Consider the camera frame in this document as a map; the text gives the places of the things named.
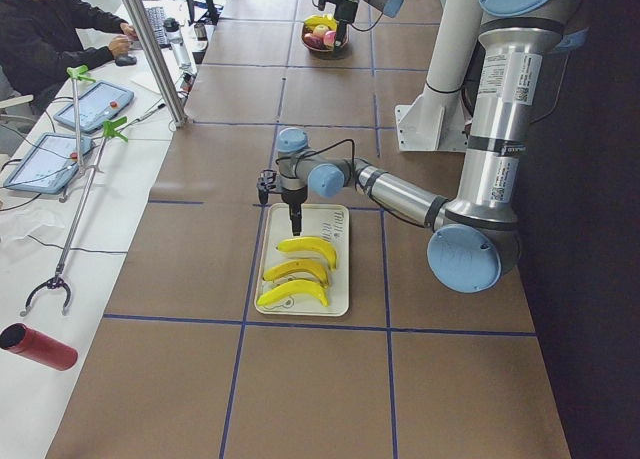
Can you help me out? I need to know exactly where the clear water bottle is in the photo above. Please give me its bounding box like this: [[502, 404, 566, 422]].
[[163, 17, 192, 71]]

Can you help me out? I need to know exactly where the yellow banana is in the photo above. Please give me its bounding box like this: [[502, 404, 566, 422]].
[[262, 259, 330, 286], [304, 14, 337, 30], [276, 236, 338, 270]]

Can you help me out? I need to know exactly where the teach pendant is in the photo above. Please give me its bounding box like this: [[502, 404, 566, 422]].
[[79, 81, 134, 134], [3, 132, 78, 194]]

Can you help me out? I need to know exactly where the white bear print tray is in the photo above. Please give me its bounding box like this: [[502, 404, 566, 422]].
[[254, 203, 349, 317]]

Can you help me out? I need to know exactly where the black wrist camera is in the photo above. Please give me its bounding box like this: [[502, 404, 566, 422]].
[[317, 0, 343, 11], [256, 169, 280, 206]]

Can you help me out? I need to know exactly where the brown wicker basket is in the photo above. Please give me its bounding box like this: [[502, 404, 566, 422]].
[[300, 22, 348, 54]]

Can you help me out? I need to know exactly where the teach pendant near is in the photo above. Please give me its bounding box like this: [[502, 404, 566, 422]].
[[3, 132, 78, 194]]

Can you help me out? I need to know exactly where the seated person in black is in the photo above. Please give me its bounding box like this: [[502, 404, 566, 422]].
[[1, 0, 137, 115]]

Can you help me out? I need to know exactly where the pale pink apple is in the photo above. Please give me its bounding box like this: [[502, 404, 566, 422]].
[[312, 24, 331, 38]]

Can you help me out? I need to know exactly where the small metal cup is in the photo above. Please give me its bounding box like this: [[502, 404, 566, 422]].
[[193, 22, 208, 42]]

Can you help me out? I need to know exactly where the red cylinder bottle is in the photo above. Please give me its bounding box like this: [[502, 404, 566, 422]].
[[1, 323, 78, 371]]

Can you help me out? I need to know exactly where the green handled reacher grabber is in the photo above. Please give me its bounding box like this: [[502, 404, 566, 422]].
[[20, 116, 128, 317]]

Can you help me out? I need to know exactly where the aluminium frame post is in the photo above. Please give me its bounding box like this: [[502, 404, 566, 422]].
[[122, 0, 187, 129]]

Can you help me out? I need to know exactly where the yellow banana front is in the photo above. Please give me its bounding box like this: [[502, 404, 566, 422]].
[[262, 259, 330, 286]]

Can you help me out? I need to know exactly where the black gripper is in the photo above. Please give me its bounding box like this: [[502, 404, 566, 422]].
[[333, 0, 356, 47], [281, 188, 308, 236]]

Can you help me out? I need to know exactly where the teach pendant far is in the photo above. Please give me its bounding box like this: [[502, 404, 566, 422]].
[[79, 81, 134, 134]]

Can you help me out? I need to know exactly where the dark red mango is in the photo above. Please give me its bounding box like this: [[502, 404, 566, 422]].
[[302, 33, 325, 51]]

